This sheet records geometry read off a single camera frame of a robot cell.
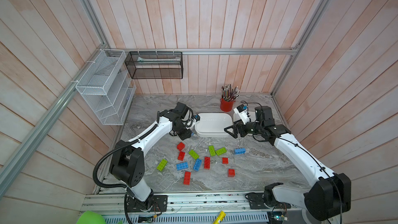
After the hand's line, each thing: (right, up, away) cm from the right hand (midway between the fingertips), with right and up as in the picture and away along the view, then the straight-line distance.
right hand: (230, 125), depth 80 cm
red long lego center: (-12, -22, +5) cm, 25 cm away
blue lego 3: (-17, -22, +4) cm, 28 cm away
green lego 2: (-8, -17, +10) cm, 21 cm away
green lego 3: (-3, -16, +10) cm, 20 cm away
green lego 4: (-37, -23, +4) cm, 43 cm away
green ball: (-65, -40, -13) cm, 77 cm away
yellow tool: (-7, -40, -12) cm, 42 cm away
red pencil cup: (+4, +10, +28) cm, 30 cm away
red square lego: (-27, -14, +12) cm, 33 cm away
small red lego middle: (-2, -21, +6) cm, 22 cm away
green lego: (-20, -18, +10) cm, 29 cm away
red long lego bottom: (-23, -28, 0) cm, 36 cm away
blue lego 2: (-26, -23, +3) cm, 35 cm away
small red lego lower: (0, -25, 0) cm, 25 cm away
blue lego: (+8, -16, +8) cm, 20 cm away
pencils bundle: (+5, +19, +27) cm, 33 cm away
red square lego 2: (-27, -18, +7) cm, 33 cm away
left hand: (-24, -6, +5) cm, 25 cm away
